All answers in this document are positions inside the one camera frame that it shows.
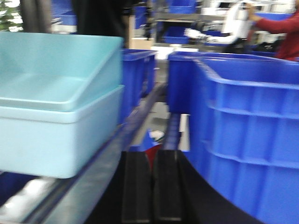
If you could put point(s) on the light teal plastic bin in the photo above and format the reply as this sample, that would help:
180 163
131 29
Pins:
56 144

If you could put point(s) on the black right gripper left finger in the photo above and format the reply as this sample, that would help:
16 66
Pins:
136 200

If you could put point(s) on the large blue crate right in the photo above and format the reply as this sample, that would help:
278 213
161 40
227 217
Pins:
244 132

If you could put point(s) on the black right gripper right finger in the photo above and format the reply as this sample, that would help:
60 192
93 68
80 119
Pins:
166 191

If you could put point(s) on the person in red sweater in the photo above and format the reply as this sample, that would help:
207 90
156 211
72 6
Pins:
289 48

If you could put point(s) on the white humanoid robot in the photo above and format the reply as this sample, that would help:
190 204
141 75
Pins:
236 26

